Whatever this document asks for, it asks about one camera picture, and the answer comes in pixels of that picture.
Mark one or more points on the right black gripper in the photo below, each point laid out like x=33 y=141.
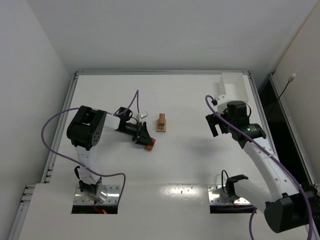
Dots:
x=218 y=121

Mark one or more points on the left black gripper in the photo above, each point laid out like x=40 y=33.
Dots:
x=139 y=132

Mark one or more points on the red-brown notched block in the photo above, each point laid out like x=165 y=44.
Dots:
x=149 y=147

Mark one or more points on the light long wood block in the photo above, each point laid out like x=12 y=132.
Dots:
x=164 y=126
x=158 y=129

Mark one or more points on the dark striped wood block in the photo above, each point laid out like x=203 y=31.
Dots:
x=161 y=120

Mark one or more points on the white plastic box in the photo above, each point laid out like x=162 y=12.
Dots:
x=233 y=86

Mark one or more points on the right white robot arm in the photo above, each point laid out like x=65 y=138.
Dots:
x=286 y=205

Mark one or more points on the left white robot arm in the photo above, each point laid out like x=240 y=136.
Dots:
x=85 y=131

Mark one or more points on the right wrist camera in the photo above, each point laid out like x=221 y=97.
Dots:
x=221 y=102

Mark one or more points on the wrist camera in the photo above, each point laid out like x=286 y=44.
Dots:
x=142 y=115
x=221 y=102

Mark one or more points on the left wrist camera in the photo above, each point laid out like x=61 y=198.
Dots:
x=142 y=115

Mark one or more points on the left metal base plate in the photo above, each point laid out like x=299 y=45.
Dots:
x=106 y=195

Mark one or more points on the metal base plate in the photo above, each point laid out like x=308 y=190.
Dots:
x=217 y=197
x=106 y=195

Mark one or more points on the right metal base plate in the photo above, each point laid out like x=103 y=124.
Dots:
x=217 y=197

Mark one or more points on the black hanging cable white plug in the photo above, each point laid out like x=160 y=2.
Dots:
x=290 y=79

